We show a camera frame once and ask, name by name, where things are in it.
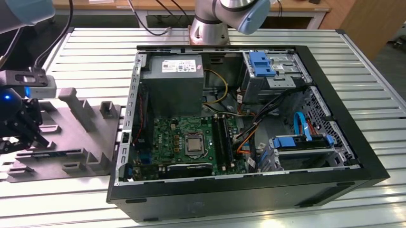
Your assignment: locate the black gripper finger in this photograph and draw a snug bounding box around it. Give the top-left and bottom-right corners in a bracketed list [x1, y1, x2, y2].
[0, 136, 29, 155]
[5, 97, 50, 150]

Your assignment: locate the grey parts rack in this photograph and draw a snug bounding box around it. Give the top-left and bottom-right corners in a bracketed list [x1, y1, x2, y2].
[5, 87, 126, 183]

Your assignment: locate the green motherboard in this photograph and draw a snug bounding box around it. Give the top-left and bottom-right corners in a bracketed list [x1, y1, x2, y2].
[132, 114, 253, 179]

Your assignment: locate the grey power supply unit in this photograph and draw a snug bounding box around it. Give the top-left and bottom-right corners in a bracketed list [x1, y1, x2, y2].
[138, 55, 204, 117]

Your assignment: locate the wooden desk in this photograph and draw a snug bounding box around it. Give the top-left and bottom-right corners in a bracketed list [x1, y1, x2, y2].
[52, 0, 332, 30]

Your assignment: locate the CPU socket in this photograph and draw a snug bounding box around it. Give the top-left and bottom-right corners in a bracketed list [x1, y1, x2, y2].
[183, 132, 209, 159]

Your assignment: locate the silver CPU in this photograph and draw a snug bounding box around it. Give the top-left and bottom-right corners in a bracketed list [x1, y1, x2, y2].
[185, 137, 205, 153]

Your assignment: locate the black graphics card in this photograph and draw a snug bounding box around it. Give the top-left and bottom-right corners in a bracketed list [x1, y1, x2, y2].
[157, 162, 213, 179]

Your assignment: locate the black PC case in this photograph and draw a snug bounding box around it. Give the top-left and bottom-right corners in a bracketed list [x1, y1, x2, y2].
[105, 44, 390, 223]

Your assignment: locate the blue drive latch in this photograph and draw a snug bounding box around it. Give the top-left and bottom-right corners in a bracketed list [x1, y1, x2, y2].
[248, 51, 277, 78]

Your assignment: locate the metal drive cage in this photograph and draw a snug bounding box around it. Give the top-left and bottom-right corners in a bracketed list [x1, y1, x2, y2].
[241, 50, 315, 103]

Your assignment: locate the blue disk carrier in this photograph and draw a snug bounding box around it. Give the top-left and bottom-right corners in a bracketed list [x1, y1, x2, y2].
[271, 134, 333, 150]

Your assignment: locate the metal disk bay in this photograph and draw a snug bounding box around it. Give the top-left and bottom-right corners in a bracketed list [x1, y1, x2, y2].
[268, 135, 361, 171]

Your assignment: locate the wooden cabinet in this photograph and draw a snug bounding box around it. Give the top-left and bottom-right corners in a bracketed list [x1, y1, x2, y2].
[317, 0, 406, 61]

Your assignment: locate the black camera bracket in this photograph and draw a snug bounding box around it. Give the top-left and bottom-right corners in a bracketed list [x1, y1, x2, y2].
[0, 70, 49, 86]

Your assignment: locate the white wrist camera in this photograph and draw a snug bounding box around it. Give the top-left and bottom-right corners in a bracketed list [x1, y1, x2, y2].
[25, 75, 58, 98]

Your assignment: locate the red wire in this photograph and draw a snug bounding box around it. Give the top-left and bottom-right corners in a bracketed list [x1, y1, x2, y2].
[130, 95, 144, 146]

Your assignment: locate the black camera cable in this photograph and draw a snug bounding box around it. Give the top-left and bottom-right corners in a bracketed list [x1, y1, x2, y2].
[33, 0, 74, 72]

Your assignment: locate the black cable with grey plug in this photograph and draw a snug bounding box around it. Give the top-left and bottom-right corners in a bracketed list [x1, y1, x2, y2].
[126, 0, 191, 36]

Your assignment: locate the yellow wire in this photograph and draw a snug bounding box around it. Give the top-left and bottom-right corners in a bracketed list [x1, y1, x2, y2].
[203, 68, 229, 105]

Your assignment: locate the orange wire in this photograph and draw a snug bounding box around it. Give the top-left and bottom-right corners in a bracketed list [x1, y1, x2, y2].
[236, 129, 257, 155]

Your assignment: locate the black cable bundle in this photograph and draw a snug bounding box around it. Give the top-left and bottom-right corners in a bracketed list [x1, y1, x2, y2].
[233, 85, 309, 143]

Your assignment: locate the blue flat data cable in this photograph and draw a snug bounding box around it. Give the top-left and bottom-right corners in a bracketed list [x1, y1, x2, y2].
[292, 111, 313, 143]

